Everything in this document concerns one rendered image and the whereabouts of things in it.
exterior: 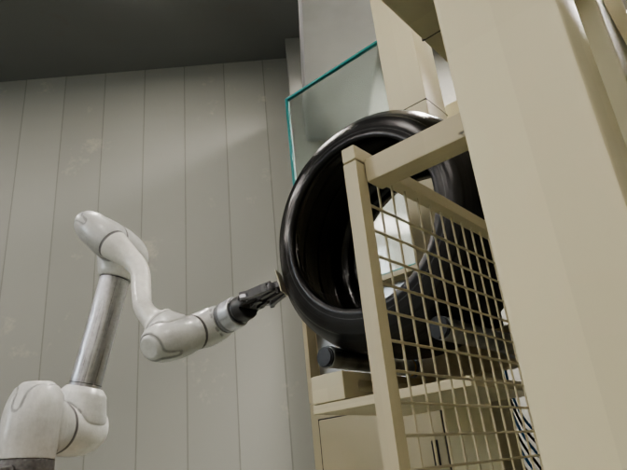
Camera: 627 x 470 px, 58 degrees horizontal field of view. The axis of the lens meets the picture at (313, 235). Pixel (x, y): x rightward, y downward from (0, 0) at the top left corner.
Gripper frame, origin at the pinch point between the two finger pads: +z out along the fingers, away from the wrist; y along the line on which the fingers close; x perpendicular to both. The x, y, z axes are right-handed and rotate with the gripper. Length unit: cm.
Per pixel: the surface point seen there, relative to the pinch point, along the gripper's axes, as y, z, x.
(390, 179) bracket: -58, 64, 28
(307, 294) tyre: -11.9, 14.0, 11.9
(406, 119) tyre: -11, 50, -14
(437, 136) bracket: -59, 71, 28
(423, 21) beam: -3, 59, -41
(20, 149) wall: 82, -363, -321
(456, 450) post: 26, 19, 48
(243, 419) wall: 213, -250, -34
